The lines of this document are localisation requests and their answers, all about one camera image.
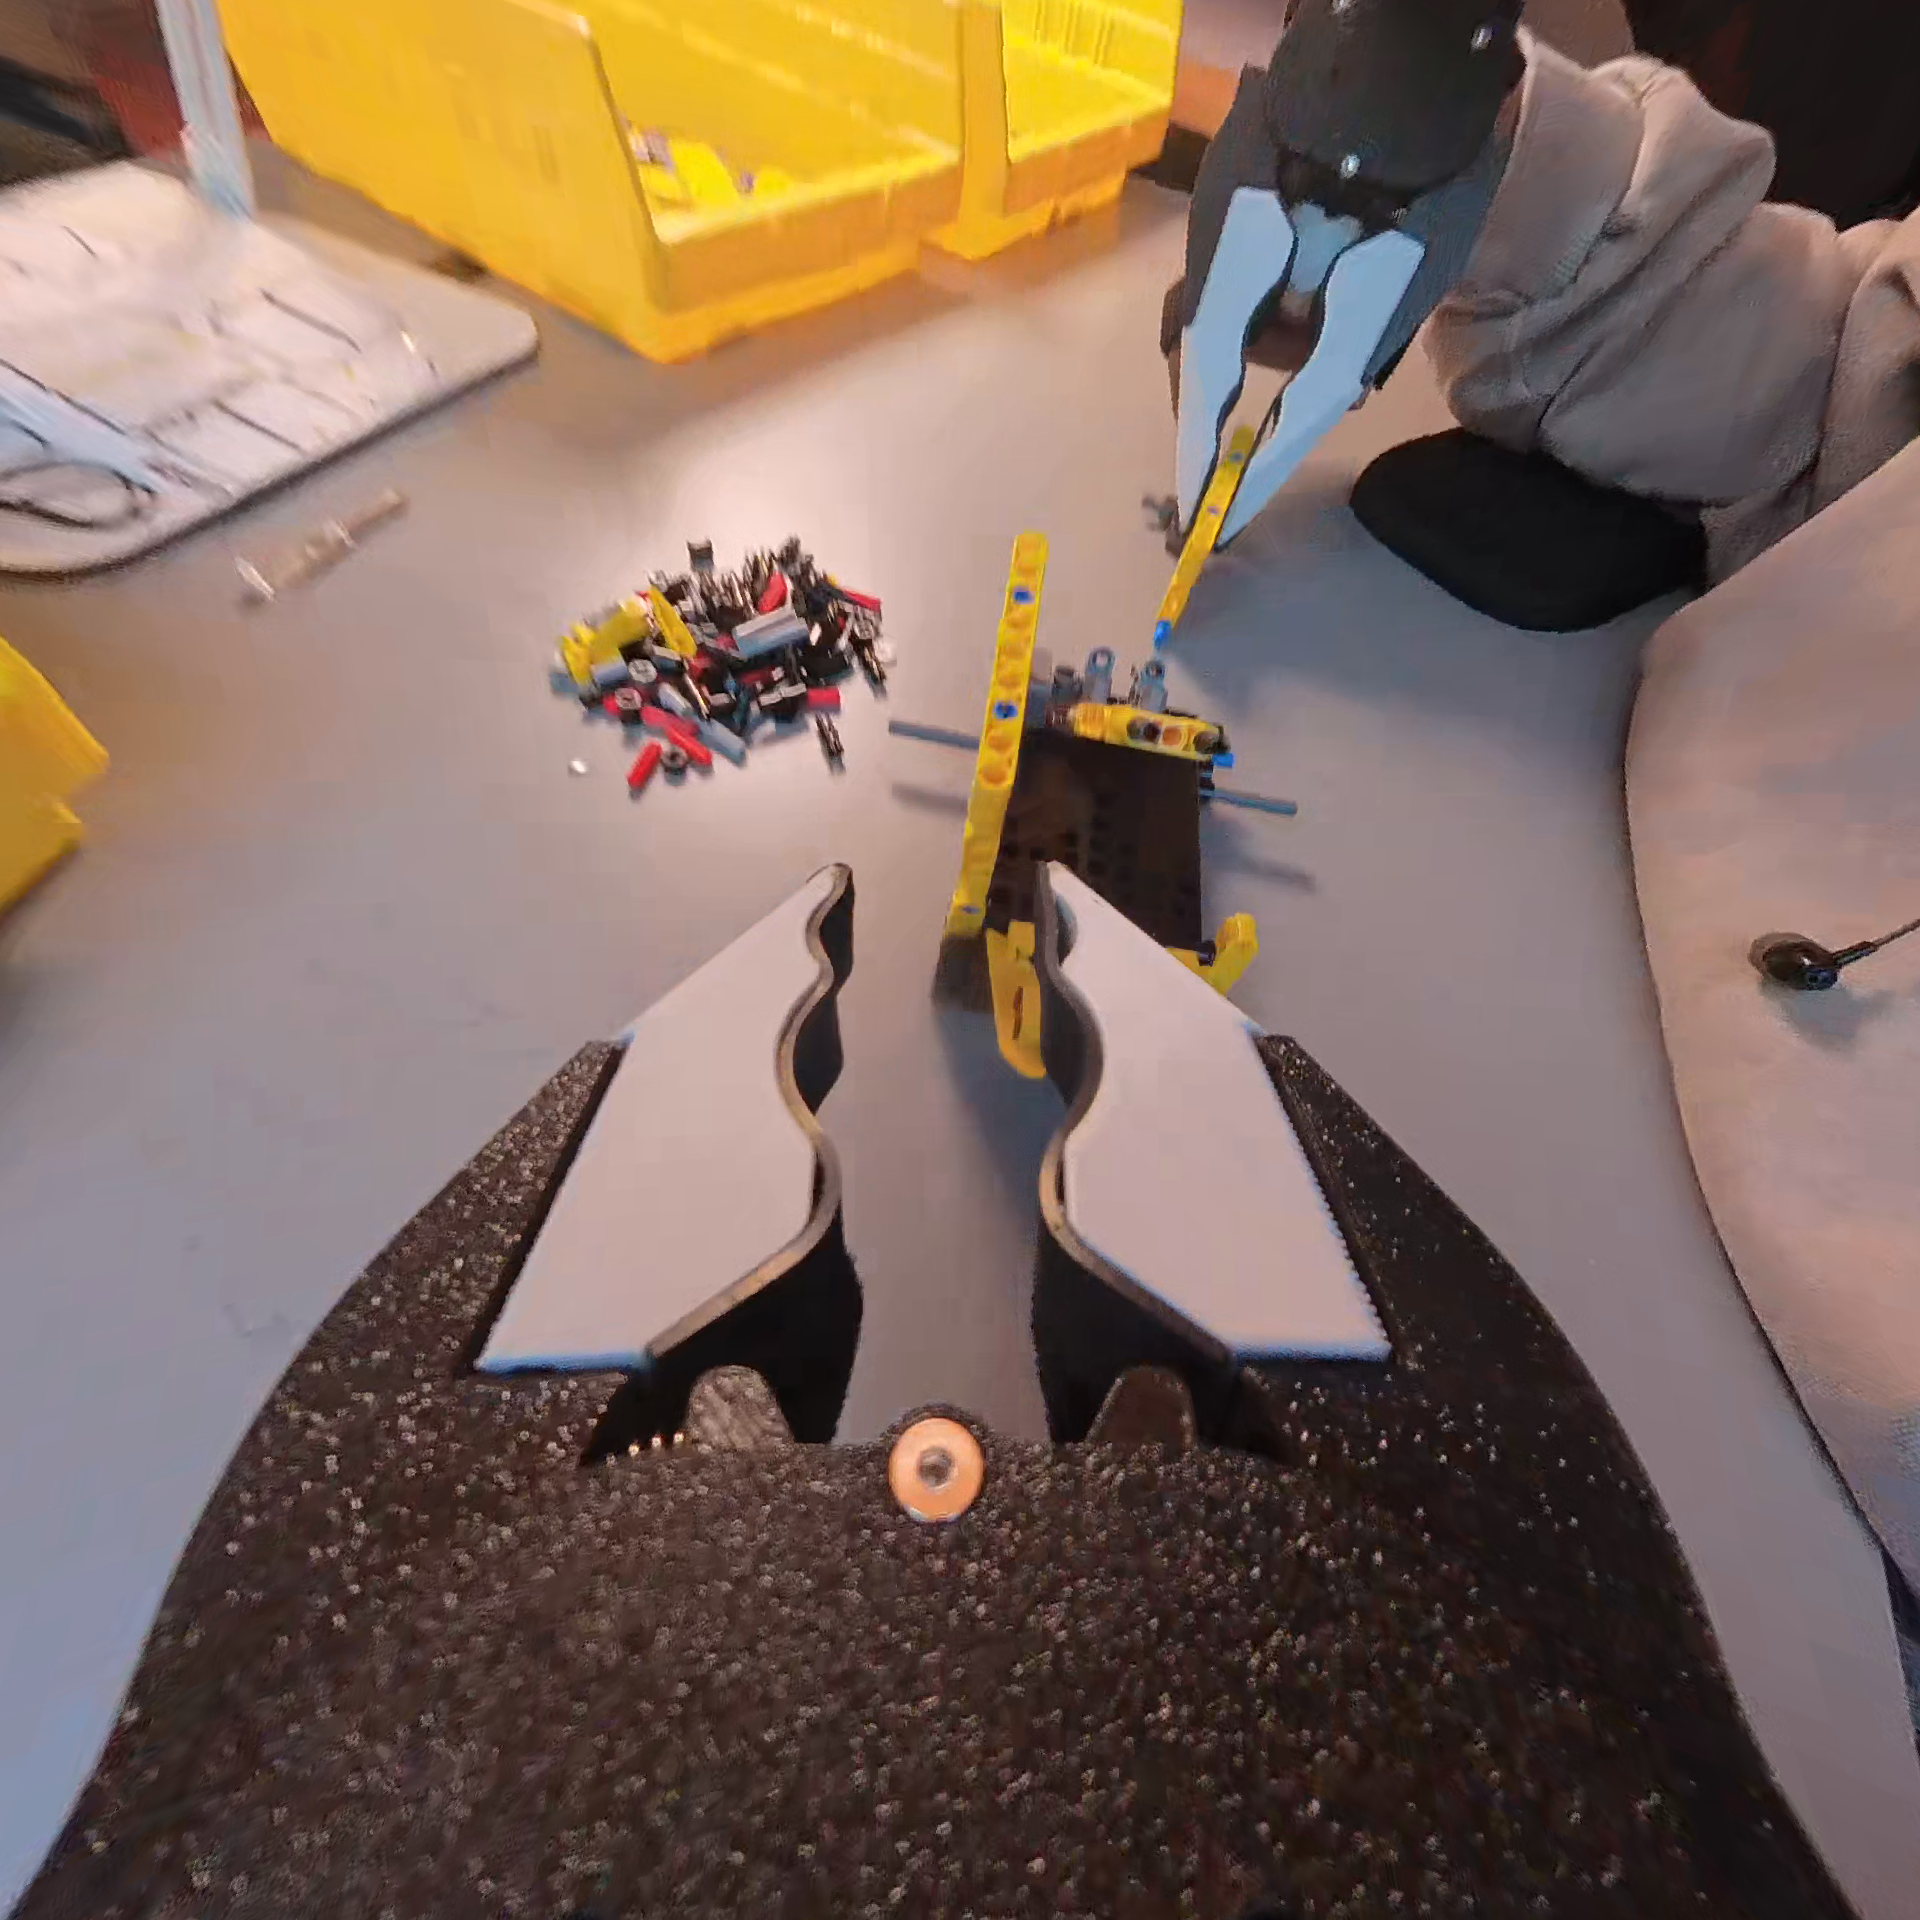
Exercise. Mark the person's beige hoodie torso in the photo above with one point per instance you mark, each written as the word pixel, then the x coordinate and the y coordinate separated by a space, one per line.
pixel 1799 825

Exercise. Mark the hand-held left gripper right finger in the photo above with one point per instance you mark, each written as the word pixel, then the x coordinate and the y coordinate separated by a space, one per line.
pixel 1214 1198

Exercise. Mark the pile of yellow pieces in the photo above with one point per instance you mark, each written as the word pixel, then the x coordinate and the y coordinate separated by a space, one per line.
pixel 704 173

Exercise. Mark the yellow black robot model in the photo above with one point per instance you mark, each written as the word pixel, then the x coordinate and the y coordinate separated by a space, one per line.
pixel 1108 840

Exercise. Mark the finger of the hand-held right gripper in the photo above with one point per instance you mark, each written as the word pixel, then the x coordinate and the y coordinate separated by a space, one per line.
pixel 1229 330
pixel 1352 345

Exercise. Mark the white book stand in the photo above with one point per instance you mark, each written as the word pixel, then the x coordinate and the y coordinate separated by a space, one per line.
pixel 226 345

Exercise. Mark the black pad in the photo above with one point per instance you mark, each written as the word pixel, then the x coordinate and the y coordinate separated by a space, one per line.
pixel 1516 523

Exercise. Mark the yellow holed side panel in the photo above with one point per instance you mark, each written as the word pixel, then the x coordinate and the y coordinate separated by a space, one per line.
pixel 1208 518

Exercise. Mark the grey desk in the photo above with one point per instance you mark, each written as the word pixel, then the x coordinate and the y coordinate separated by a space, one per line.
pixel 374 975

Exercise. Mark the pile of small building pieces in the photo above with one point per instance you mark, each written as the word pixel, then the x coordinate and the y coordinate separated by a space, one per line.
pixel 719 660

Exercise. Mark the person's right forearm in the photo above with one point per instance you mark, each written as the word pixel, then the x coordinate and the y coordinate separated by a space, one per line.
pixel 1651 299

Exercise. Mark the yellow storage bin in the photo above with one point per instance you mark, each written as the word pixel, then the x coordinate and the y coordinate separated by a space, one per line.
pixel 38 765
pixel 450 149
pixel 1081 135

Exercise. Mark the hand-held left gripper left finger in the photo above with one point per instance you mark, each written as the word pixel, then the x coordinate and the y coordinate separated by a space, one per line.
pixel 661 1198

